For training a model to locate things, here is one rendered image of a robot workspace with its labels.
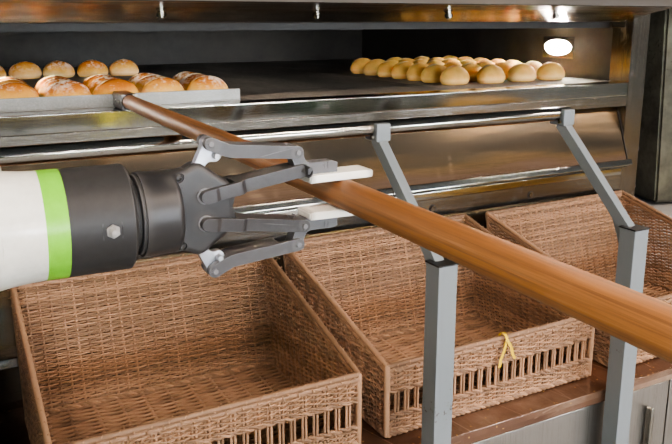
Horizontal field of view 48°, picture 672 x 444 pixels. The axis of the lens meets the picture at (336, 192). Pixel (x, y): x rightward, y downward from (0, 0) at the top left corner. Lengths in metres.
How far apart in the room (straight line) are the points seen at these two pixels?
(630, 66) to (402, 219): 1.87
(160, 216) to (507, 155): 1.59
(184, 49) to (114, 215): 2.73
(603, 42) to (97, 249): 2.07
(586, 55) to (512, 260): 2.06
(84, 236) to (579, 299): 0.38
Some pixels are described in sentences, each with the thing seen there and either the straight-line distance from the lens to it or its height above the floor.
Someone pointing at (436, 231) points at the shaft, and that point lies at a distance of 0.59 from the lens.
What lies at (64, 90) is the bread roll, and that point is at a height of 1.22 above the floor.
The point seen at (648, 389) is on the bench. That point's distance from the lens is 1.92.
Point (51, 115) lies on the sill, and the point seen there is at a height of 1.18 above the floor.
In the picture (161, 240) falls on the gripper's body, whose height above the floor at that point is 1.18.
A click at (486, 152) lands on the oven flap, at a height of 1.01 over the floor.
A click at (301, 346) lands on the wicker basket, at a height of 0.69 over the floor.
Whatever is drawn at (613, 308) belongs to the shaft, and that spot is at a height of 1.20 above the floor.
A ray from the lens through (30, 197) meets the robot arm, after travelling 0.63.
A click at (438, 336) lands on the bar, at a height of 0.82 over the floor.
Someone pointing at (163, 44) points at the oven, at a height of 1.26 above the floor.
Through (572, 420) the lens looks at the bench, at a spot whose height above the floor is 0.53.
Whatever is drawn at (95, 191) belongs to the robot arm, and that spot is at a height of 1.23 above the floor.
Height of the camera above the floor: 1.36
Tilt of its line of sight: 13 degrees down
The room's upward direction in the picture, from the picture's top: straight up
